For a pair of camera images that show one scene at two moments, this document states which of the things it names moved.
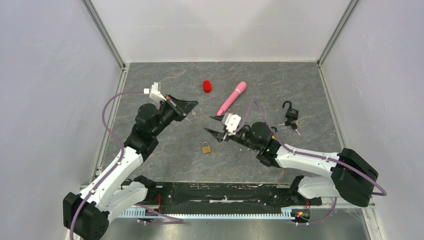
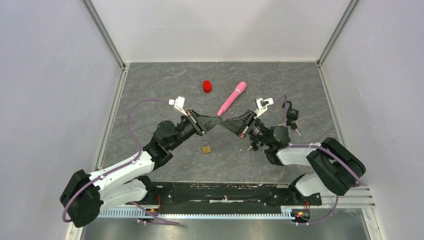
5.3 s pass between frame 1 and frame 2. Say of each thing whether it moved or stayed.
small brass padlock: stayed
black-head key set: stayed
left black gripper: moved
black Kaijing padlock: stayed
